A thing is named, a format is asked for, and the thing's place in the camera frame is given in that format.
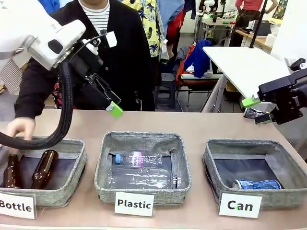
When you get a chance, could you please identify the brown glass bottle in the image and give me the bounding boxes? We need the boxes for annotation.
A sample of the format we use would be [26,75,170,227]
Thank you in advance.
[31,149,59,190]
[0,154,24,189]

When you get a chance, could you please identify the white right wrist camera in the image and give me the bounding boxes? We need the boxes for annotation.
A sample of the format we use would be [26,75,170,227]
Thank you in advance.
[284,57,307,72]

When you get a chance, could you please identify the orange cloth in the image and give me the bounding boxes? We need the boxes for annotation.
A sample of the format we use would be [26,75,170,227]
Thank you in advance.
[176,45,192,82]

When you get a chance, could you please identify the black stand pole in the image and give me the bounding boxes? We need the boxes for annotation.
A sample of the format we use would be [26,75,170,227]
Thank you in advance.
[249,0,269,48]

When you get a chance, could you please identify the large clear plastic bottle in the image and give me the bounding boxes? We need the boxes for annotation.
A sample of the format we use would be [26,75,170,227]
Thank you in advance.
[106,167,185,190]

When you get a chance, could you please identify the white hanging clothing tag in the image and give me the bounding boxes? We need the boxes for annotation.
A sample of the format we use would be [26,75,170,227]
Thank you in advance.
[160,35,168,55]

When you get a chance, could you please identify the plastic bottle with pink label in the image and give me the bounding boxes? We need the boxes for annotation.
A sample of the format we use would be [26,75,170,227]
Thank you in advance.
[114,152,164,169]

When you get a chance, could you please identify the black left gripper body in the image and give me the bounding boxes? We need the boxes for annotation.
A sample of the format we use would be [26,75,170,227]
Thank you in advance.
[69,49,110,110]

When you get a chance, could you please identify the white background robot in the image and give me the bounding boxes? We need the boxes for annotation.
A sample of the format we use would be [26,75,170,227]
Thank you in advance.
[196,0,221,19]

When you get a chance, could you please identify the grey fabric basket labelled Plastic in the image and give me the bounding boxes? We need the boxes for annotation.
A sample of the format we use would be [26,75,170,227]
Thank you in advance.
[94,131,192,206]

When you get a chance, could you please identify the person's right hand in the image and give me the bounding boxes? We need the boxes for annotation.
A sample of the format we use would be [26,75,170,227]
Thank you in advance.
[6,117,36,142]

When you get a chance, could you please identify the grey fabric basket labelled Can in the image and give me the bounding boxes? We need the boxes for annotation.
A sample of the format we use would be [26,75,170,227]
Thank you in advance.
[202,138,303,211]

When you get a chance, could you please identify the white background table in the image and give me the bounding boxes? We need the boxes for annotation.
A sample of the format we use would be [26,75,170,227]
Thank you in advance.
[200,46,292,113]

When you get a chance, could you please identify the grey fabric basket labelled Bottle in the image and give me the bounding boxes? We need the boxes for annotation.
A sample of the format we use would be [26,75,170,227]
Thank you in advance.
[0,136,88,208]

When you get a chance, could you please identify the person's right forearm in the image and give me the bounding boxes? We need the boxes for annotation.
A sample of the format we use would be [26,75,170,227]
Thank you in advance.
[14,64,59,120]

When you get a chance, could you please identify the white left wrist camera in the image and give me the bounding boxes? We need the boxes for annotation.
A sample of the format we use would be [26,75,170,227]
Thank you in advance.
[81,30,118,55]

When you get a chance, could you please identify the white Plastic label sign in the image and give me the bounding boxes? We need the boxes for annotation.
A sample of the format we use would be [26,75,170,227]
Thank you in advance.
[114,191,156,218]

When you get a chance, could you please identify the yellow floral shirt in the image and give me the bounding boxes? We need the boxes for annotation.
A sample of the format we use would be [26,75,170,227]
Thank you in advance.
[121,0,161,58]

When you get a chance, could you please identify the blue cloth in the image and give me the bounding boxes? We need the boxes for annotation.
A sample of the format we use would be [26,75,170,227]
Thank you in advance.
[184,39,214,79]

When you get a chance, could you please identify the white Can label sign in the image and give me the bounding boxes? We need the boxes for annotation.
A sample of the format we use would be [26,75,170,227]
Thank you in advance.
[218,193,263,219]

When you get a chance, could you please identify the blue hanging garment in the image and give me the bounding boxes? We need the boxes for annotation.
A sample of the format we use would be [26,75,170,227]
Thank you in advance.
[38,0,60,14]

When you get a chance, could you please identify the white paper roll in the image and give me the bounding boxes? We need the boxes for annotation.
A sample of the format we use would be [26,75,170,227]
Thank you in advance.
[265,33,279,47]

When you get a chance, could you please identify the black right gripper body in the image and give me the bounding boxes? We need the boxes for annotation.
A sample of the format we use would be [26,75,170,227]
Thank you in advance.
[257,70,307,125]

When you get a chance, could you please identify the crushed blue can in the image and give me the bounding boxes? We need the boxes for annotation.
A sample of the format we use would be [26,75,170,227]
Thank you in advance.
[232,179,283,190]

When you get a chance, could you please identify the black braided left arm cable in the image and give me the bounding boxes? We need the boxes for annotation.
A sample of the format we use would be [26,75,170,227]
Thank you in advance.
[0,61,74,150]

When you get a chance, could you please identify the person in black cardigan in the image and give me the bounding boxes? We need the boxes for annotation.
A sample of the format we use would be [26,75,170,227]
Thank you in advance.
[14,0,155,120]

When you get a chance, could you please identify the grey plastic stool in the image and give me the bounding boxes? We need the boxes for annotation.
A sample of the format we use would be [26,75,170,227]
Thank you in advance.
[155,72,177,110]

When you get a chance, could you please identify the background person in red shirt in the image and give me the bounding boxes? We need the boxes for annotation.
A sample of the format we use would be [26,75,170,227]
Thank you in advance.
[234,0,275,47]

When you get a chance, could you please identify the red hanging garment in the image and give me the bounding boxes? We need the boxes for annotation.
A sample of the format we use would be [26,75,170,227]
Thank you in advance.
[166,9,186,46]

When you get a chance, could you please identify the crushed silver can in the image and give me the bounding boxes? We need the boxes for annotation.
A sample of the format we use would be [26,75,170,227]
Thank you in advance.
[243,107,271,120]

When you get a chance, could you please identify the white Bottle label sign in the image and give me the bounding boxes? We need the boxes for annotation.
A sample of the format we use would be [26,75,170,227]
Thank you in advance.
[0,192,37,220]

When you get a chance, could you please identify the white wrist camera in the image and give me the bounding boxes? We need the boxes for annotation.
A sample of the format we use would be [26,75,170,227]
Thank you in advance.
[81,30,118,55]
[284,57,307,72]

